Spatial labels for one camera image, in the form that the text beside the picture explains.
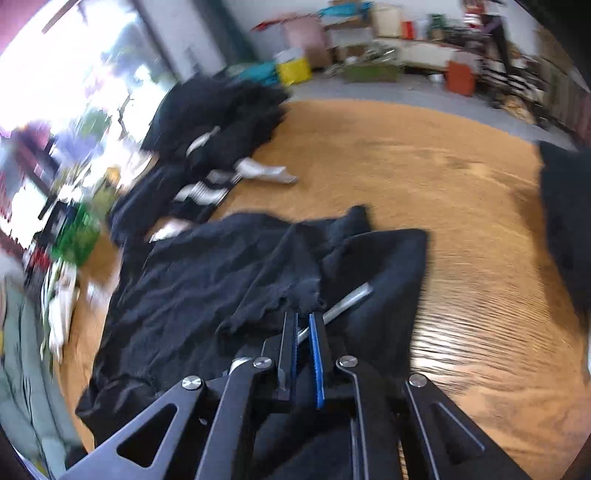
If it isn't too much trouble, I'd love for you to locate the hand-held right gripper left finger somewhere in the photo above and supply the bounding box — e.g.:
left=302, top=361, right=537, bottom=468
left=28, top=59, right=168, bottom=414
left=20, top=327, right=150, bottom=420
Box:
left=59, top=311, right=300, bottom=480

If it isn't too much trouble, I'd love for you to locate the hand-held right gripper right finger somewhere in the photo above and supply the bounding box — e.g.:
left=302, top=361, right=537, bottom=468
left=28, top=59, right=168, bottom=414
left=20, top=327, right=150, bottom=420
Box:
left=308, top=313, right=532, bottom=480

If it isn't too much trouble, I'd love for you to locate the black garment with grey strap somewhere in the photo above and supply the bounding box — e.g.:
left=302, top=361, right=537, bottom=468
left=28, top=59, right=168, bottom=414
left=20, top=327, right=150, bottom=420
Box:
left=76, top=205, right=428, bottom=480

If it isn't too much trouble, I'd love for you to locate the pile of black clothes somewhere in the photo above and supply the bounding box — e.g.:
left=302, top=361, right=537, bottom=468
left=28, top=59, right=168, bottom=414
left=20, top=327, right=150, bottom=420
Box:
left=111, top=78, right=293, bottom=245

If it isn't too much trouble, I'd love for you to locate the black white striped garment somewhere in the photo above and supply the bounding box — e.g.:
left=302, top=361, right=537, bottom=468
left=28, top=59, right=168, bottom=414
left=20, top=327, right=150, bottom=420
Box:
left=173, top=170, right=242, bottom=209

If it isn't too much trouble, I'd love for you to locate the white sock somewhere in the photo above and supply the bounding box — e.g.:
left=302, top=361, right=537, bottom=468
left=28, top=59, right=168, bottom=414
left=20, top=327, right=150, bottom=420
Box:
left=235, top=157, right=299, bottom=185

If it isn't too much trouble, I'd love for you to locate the green plastic basket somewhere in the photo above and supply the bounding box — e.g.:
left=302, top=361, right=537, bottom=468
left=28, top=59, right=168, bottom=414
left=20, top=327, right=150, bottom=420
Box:
left=52, top=202, right=101, bottom=267

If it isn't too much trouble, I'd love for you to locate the grey green cloth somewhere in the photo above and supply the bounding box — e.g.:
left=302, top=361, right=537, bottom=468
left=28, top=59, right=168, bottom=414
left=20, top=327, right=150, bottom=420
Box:
left=0, top=277, right=86, bottom=467

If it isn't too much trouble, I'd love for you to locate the folded black garment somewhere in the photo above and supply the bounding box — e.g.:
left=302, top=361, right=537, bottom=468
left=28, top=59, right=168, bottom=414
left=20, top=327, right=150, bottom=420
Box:
left=538, top=141, right=591, bottom=320

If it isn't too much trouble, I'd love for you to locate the teal bin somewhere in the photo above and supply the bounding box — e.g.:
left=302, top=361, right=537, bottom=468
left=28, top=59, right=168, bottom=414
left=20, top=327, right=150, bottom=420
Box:
left=240, top=62, right=282, bottom=87

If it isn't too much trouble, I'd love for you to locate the yellow bin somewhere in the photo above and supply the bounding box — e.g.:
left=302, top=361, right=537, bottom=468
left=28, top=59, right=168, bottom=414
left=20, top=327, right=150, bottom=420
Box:
left=276, top=48, right=311, bottom=86

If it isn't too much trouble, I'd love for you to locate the green crate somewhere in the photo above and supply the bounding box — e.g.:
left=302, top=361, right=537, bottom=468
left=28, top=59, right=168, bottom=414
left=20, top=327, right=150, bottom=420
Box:
left=344, top=62, right=401, bottom=84

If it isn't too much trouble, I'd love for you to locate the pink box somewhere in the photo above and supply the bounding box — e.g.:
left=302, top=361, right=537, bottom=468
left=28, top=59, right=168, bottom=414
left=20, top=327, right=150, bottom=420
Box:
left=281, top=16, right=334, bottom=68

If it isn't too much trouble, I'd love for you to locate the orange box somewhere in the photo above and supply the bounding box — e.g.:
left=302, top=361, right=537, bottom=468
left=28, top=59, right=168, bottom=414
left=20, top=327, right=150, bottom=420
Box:
left=445, top=60, right=477, bottom=96

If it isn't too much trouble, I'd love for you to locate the white low cabinet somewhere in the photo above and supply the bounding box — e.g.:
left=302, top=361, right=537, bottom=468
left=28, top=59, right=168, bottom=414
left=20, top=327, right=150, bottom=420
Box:
left=402, top=39, right=481, bottom=73

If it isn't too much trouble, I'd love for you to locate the cream storage box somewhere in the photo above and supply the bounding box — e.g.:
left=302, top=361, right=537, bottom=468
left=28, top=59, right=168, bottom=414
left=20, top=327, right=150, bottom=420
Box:
left=372, top=4, right=403, bottom=38

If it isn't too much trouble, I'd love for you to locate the large bright window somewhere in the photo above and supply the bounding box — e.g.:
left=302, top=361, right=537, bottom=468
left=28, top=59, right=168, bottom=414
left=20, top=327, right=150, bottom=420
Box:
left=0, top=0, right=181, bottom=241

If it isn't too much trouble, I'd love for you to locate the teal bag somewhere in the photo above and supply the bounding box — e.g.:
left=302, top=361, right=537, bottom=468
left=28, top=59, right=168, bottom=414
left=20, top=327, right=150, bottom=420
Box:
left=323, top=0, right=371, bottom=17

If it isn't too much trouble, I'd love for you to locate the dark shelving unit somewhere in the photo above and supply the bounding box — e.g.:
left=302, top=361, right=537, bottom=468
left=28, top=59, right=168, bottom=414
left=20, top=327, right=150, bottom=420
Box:
left=480, top=14, right=591, bottom=136

